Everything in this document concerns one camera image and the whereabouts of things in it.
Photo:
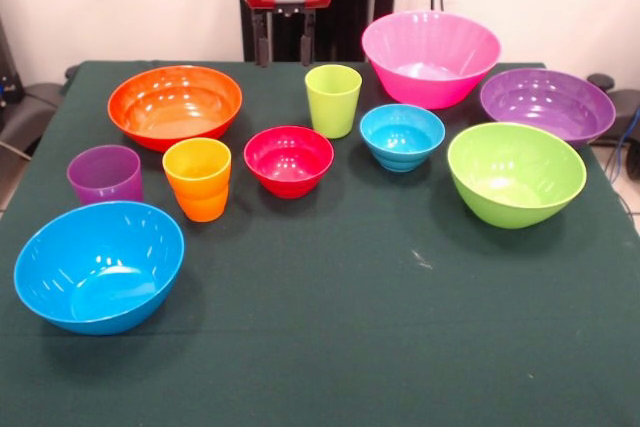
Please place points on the green cup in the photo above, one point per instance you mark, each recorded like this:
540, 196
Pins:
334, 107

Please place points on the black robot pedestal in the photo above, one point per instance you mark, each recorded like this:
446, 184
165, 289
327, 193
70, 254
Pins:
355, 22

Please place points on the orange cup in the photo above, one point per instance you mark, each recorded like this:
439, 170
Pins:
197, 187

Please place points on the purple cup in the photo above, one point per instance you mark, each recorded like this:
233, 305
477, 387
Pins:
105, 177

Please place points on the small blue bowl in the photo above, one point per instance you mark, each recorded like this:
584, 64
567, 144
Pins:
402, 139

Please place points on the large purple bowl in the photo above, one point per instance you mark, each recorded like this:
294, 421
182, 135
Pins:
547, 102

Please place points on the dark green tablecloth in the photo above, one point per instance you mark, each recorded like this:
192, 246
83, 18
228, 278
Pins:
320, 297

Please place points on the large orange-red bowl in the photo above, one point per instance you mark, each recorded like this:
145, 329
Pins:
175, 102

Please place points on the small red-pink bowl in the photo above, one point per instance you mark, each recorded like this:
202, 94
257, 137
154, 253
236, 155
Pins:
288, 162

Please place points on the large green bowl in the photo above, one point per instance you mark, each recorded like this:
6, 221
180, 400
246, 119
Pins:
515, 177

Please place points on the large blue bowl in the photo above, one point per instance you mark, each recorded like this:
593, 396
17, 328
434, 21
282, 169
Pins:
100, 267

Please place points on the large pink bowl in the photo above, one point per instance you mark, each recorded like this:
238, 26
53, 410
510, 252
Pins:
430, 57

